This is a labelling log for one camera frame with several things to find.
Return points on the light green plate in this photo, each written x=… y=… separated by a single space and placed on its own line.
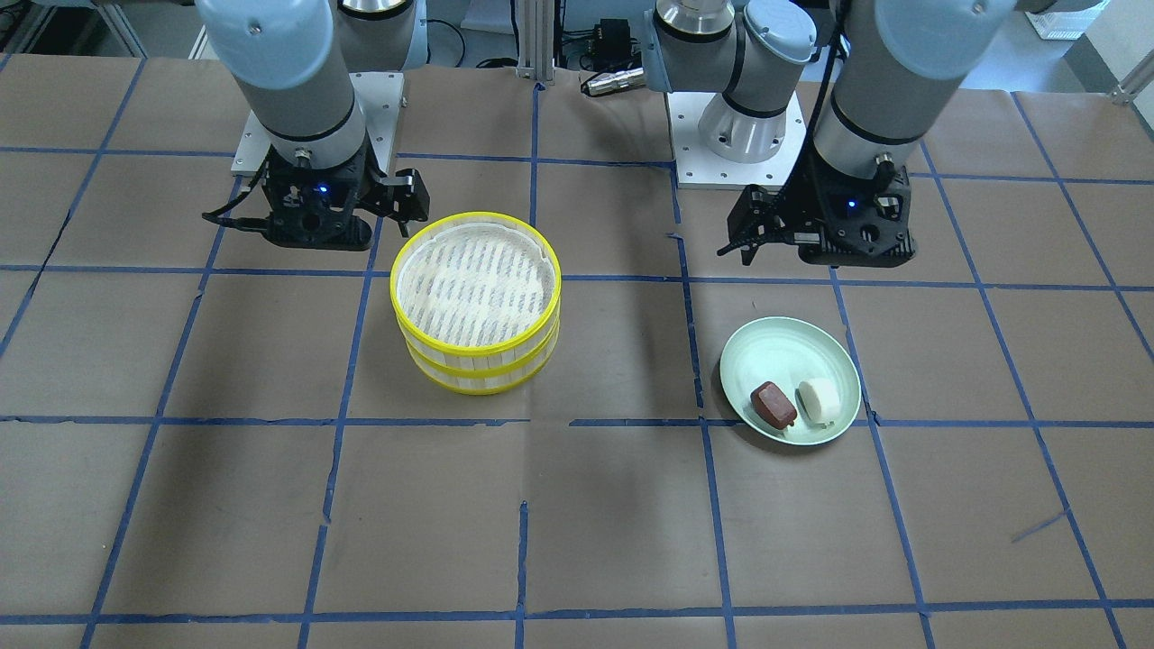
x=786 y=351

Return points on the white bun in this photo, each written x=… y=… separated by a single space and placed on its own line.
x=821 y=400

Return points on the yellow steamer layer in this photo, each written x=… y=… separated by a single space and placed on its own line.
x=476 y=283
x=488 y=375

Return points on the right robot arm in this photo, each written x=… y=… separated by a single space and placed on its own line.
x=323 y=81

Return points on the silver cylindrical connector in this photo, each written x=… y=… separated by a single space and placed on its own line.
x=608 y=83

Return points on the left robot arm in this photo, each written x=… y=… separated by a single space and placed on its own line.
x=905 y=60

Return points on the brown bun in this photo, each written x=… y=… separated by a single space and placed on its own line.
x=773 y=406

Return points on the black power adapter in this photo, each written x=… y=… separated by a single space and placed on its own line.
x=611 y=39

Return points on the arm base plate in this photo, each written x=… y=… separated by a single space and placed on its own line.
x=694 y=171
x=380 y=96

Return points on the white plastic crate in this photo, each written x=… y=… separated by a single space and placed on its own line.
x=1061 y=20

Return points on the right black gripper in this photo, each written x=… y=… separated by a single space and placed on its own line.
x=398 y=191

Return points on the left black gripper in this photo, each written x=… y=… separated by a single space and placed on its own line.
x=783 y=214

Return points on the aluminium frame post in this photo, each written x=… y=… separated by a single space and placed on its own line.
x=536 y=29

